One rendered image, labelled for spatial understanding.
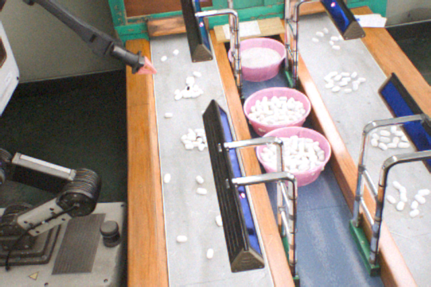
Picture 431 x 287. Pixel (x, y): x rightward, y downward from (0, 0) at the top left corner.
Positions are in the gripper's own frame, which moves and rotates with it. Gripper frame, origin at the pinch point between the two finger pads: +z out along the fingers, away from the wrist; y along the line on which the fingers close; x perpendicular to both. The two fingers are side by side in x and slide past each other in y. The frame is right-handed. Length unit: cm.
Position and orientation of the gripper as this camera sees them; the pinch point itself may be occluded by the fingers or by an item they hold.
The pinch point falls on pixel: (154, 71)
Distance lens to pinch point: 242.3
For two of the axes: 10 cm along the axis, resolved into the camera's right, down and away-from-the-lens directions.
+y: -0.9, -6.1, 7.9
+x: -5.6, 6.9, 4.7
